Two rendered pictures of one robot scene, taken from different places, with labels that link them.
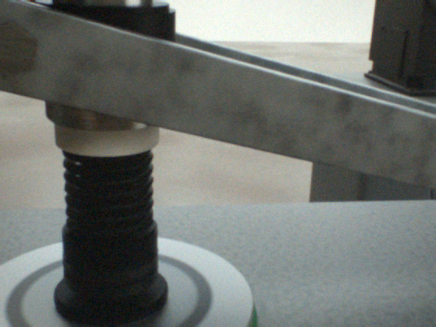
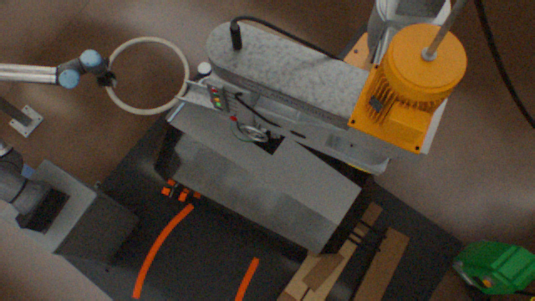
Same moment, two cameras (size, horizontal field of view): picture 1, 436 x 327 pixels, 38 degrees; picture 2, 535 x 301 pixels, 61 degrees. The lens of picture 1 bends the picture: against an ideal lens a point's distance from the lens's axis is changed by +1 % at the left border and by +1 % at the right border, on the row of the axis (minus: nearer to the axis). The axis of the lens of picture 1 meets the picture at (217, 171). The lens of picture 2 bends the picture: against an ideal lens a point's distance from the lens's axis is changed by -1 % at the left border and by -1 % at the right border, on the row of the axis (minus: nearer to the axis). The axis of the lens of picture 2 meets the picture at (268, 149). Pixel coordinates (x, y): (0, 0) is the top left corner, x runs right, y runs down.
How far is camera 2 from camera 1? 2.56 m
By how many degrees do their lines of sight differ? 84
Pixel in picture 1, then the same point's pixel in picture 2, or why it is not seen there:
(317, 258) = (212, 122)
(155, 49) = not seen: hidden behind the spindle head
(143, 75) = not seen: hidden behind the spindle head
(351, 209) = (191, 131)
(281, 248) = (215, 127)
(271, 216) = (206, 138)
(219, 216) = (214, 143)
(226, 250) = (222, 132)
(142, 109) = not seen: hidden behind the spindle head
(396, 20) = (44, 208)
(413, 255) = (199, 114)
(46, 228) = (242, 156)
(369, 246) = (202, 119)
